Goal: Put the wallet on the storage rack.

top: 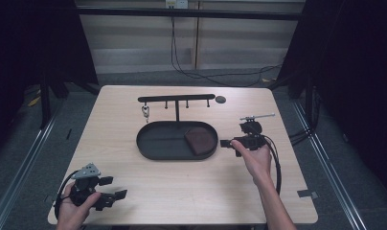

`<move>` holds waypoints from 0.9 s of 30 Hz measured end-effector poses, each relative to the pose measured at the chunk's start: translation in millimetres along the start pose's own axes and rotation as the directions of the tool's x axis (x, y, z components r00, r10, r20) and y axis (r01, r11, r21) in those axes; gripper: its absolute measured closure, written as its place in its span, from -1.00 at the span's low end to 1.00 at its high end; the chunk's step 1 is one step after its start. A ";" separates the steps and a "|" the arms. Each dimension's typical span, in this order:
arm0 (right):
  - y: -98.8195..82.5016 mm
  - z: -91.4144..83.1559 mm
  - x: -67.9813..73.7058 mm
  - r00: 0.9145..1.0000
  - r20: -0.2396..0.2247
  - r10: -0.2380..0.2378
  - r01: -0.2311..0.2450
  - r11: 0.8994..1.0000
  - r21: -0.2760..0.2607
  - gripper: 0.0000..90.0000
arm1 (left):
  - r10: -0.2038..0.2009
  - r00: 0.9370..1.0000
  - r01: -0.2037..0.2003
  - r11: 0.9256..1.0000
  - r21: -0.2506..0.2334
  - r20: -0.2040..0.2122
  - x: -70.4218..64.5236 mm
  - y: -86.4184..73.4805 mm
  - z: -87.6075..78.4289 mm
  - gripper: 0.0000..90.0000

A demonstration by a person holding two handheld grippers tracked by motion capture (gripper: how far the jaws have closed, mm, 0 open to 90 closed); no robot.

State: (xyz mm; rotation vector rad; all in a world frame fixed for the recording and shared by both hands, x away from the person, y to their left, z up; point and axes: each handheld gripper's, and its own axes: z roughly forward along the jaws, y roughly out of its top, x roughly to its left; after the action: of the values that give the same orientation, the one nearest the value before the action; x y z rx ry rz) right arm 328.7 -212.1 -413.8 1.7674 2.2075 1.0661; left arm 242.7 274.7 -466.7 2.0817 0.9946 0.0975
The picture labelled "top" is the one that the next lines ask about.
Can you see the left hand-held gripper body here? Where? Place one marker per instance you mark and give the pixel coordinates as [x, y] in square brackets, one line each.
[86, 172]

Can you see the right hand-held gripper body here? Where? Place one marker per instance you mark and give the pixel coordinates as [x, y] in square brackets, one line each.
[250, 140]

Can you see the brown leather key pouch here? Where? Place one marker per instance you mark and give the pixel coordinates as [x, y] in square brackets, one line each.
[199, 140]

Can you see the black tray with hook rack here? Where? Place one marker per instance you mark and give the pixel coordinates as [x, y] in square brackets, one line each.
[163, 140]

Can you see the silver carabiner clip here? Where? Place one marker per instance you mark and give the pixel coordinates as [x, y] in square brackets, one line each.
[145, 111]

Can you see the person's right hand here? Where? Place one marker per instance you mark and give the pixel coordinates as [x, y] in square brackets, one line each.
[257, 163]

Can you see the person's left hand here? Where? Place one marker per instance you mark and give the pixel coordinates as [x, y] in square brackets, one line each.
[72, 217]

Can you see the small black floor strip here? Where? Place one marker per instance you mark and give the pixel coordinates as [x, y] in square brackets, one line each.
[68, 133]

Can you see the black round disc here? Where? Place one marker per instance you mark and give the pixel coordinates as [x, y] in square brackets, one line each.
[220, 99]

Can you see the black metal stand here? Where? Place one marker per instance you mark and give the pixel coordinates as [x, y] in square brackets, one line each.
[309, 99]
[44, 102]

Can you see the grey tape piece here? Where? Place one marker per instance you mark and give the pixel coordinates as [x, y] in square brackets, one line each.
[307, 193]

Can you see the yellow floor scrap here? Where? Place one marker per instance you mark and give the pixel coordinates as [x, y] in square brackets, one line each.
[34, 101]

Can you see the dark curtain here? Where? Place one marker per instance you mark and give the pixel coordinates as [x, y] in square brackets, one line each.
[22, 48]
[357, 64]

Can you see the black horizontal bar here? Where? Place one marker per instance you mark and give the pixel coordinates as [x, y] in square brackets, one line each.
[182, 13]

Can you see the metal floor rail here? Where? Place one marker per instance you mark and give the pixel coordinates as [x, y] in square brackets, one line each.
[19, 179]
[332, 172]

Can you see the white wall outlet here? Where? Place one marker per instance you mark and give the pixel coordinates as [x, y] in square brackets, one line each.
[176, 4]

